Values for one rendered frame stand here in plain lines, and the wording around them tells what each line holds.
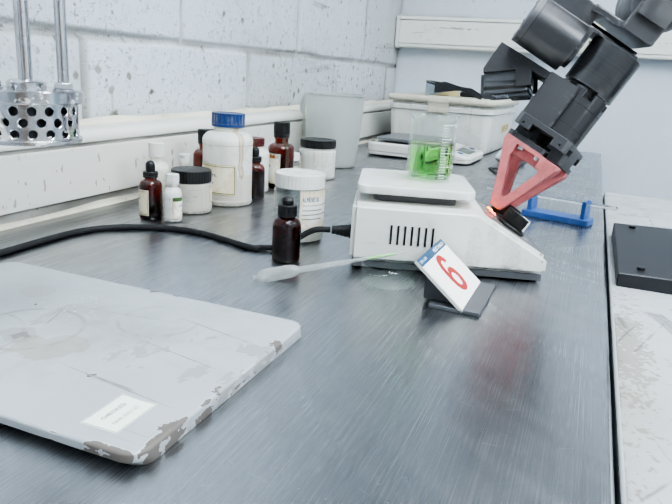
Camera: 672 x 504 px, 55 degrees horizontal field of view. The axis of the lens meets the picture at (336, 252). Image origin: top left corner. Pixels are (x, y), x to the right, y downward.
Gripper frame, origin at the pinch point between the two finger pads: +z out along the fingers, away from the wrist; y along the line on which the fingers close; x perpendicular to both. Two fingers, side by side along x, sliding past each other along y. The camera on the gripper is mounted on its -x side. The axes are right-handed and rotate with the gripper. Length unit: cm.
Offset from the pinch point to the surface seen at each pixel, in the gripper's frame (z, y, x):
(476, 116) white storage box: -8, -95, -41
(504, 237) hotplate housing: 2.2, 8.7, 4.2
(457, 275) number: 7.0, 14.5, 4.0
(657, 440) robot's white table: 3.9, 31.4, 22.8
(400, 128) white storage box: 6, -95, -57
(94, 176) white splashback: 27, 13, -42
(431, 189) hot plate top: 2.3, 12.0, -3.8
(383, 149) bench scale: 11, -71, -47
